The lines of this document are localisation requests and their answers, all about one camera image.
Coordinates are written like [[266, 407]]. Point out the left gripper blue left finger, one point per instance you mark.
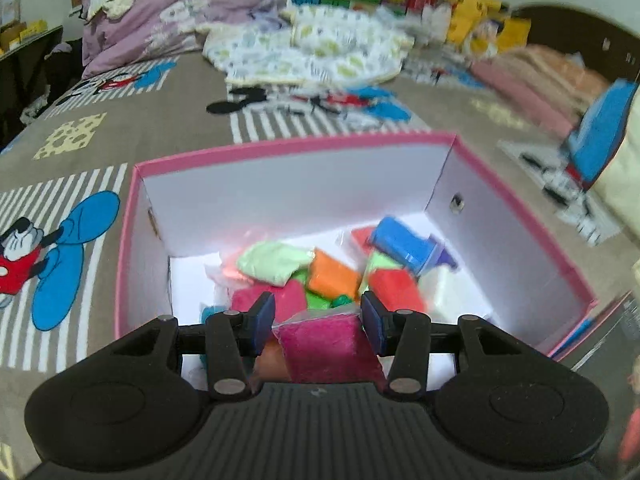
[[245, 331]]

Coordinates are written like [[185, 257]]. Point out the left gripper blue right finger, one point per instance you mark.
[[389, 332]]

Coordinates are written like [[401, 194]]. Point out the red clay packet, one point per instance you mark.
[[396, 289]]

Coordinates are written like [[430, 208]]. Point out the magenta clay packet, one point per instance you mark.
[[328, 347]]

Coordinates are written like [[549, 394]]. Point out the pink box lid with photo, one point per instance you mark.
[[615, 329]]

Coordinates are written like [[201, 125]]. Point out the dark desk with clutter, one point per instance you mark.
[[21, 72]]

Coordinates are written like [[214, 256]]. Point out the pink clay packet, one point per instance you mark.
[[290, 299]]

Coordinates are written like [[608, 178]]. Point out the light green clay packet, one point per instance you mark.
[[273, 262]]

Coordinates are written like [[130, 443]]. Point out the orange clay packet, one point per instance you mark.
[[329, 278]]

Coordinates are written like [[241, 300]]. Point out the blue clay packet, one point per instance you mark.
[[401, 244]]

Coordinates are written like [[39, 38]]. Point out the pink cardboard box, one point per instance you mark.
[[189, 211]]

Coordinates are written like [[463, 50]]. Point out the Mickey Mouse bed sheet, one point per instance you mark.
[[63, 158]]

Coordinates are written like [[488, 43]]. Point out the white leaf-print blanket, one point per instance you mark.
[[318, 46]]

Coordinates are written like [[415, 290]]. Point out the cream and blue quilt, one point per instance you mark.
[[603, 152]]

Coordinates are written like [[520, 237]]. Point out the folded pink blankets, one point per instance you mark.
[[546, 86]]

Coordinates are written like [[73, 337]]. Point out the purple floral duvet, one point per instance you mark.
[[118, 34]]

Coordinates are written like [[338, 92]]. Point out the Pikachu plush toy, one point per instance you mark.
[[485, 28]]

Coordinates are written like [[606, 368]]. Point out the dark wooden headboard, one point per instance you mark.
[[607, 48]]

